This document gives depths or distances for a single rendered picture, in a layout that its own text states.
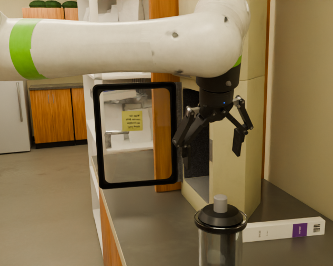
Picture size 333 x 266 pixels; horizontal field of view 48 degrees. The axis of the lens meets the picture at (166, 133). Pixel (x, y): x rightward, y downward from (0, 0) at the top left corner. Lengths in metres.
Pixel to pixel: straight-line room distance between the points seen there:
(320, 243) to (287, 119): 0.54
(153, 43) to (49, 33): 0.20
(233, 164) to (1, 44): 0.75
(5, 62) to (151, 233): 0.71
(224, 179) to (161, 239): 0.27
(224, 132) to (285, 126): 0.49
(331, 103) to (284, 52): 0.33
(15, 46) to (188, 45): 0.32
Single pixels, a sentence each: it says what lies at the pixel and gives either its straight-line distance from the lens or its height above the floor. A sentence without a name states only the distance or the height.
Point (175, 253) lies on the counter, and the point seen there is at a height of 0.94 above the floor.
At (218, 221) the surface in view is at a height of 1.17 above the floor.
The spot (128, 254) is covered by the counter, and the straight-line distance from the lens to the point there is 1.12.
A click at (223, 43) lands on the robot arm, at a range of 0.59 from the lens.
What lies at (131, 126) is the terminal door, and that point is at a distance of 1.39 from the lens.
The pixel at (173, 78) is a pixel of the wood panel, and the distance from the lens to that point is 1.44.
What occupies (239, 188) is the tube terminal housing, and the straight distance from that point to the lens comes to 1.21.
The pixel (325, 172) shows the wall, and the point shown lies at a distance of 1.41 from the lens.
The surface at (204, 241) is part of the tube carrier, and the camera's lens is 0.79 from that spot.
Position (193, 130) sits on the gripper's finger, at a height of 1.32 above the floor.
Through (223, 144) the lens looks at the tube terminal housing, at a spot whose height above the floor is 1.22.
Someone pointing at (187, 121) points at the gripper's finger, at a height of 1.35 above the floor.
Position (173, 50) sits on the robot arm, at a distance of 0.60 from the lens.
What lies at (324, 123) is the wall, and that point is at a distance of 1.38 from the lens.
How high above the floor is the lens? 1.51
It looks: 13 degrees down
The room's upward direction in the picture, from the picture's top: 1 degrees counter-clockwise
